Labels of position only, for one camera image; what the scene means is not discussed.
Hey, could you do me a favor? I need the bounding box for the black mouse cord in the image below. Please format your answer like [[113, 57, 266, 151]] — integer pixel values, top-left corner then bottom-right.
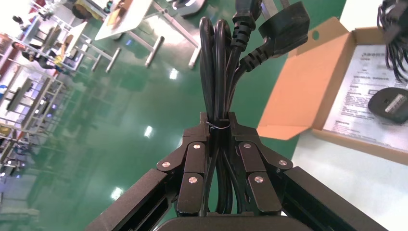
[[377, 0, 408, 83]]

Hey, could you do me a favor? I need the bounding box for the white wheeled robot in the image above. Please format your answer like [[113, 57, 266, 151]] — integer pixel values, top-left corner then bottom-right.
[[172, 0, 206, 17]]

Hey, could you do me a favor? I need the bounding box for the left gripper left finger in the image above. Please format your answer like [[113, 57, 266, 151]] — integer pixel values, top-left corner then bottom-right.
[[84, 111, 213, 231]]

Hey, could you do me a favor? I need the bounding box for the orange carton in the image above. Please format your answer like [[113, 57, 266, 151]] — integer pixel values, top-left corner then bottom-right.
[[106, 0, 134, 27]]

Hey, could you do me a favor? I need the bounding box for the black power cable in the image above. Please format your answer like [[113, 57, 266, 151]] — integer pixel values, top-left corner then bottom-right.
[[199, 0, 310, 215]]

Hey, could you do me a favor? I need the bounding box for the white table leg frame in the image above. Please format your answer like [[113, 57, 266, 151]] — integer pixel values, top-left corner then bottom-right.
[[94, 0, 202, 70]]

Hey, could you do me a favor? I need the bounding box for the white printed manual sheet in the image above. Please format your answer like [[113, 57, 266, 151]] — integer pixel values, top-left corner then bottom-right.
[[322, 44, 408, 153]]

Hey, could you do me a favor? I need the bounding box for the white frame table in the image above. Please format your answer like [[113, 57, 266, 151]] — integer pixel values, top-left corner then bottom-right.
[[62, 20, 122, 75]]

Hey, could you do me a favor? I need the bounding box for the black round power adapter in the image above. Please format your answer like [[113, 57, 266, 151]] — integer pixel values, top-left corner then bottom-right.
[[367, 87, 408, 124]]

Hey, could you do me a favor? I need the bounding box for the brown cardboard box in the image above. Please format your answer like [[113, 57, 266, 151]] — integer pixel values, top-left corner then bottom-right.
[[256, 16, 408, 167]]

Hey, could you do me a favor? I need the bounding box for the metal shelf rack with equipment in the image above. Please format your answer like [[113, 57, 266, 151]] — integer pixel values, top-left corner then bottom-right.
[[0, 62, 64, 167]]

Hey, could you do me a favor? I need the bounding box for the person in dark clothes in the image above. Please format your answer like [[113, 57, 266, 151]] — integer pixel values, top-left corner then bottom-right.
[[12, 40, 66, 72]]

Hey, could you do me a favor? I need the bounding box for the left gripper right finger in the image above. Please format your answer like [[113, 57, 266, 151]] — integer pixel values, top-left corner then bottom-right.
[[229, 112, 388, 231]]

